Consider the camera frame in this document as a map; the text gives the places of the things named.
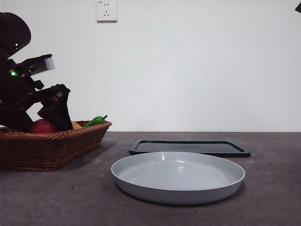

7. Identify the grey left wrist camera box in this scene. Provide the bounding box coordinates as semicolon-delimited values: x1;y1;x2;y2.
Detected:
21;54;55;75

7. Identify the red tomato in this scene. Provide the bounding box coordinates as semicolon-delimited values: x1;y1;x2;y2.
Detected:
30;119;59;134

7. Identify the green chili pepper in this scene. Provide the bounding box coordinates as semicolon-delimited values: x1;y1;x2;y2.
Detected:
82;114;108;128

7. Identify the brown wicker basket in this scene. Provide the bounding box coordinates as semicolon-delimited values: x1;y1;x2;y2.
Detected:
0;120;112;172

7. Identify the black flat tray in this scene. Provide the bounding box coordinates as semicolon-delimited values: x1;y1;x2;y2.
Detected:
129;139;251;158

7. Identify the grey round plate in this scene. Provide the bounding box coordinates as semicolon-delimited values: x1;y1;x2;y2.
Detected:
111;151;246;205

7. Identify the white wall socket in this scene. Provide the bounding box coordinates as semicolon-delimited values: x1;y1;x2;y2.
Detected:
96;0;118;23

